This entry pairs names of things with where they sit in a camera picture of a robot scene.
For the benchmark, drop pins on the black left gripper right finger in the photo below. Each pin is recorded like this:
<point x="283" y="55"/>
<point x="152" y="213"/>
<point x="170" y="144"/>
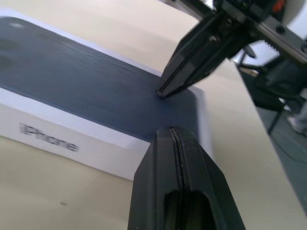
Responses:
<point x="206" y="187"/>

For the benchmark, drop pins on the black office chair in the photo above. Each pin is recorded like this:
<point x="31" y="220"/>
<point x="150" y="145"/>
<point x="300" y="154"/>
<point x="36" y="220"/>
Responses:
<point x="283" y="79"/>

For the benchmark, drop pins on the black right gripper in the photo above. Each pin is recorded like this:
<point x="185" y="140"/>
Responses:
<point x="247" y="9"/>

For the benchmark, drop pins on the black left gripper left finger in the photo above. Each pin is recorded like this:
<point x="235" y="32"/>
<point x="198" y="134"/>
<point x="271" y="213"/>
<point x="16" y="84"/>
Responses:
<point x="156" y="182"/>

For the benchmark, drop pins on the white phone box lid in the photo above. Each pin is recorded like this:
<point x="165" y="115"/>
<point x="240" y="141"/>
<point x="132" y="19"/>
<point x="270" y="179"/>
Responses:
<point x="72" y="72"/>

